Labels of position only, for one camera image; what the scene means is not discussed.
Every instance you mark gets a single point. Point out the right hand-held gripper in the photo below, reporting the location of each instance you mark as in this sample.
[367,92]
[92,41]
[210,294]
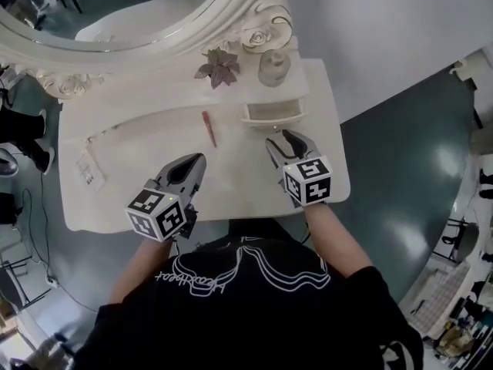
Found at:
[308,181]

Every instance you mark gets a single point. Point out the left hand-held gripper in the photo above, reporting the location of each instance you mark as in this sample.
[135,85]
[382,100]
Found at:
[158,214]

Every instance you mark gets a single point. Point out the small white drawer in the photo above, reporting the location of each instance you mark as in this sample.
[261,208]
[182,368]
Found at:
[275,112]

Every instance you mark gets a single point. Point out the white dressing table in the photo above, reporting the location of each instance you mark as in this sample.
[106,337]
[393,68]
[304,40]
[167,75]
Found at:
[246,191]

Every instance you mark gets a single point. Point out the person's left forearm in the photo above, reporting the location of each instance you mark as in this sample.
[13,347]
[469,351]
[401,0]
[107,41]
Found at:
[142,268]

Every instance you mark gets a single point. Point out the person's right forearm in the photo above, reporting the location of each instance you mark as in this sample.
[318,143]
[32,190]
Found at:
[335,241]

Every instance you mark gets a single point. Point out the red pen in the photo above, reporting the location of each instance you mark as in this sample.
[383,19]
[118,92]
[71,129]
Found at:
[209,127]

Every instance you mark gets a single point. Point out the clear glass jar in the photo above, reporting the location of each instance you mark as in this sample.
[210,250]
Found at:
[273,68]

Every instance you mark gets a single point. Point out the black trousers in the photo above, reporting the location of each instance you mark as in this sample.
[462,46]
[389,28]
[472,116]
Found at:
[254,227]

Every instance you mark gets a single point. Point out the white paper card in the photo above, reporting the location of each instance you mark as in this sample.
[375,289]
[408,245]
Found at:
[89,170]

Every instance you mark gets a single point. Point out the purple artificial plant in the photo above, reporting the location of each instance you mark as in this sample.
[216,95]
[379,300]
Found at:
[217,68]

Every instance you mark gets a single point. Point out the oval white framed mirror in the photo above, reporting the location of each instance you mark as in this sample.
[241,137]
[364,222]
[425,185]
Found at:
[127,62]

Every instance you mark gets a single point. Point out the black printed t-shirt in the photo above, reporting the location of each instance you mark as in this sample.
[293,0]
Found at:
[250,322]

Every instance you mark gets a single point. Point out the white power strip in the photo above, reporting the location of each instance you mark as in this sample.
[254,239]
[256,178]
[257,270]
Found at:
[52,281]

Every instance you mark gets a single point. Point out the grey floor fan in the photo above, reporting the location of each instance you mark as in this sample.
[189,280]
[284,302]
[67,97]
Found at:
[7,164]

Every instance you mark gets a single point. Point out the white curved table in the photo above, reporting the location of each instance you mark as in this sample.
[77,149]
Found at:
[468,191]

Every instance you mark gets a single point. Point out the black office chair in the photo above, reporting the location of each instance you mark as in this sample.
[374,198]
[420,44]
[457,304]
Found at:
[460,241]

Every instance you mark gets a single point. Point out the white cabinet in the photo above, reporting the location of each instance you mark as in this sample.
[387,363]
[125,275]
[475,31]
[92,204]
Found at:
[468,66]

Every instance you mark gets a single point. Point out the black metal frame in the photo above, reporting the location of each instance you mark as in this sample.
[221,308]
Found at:
[19,280]

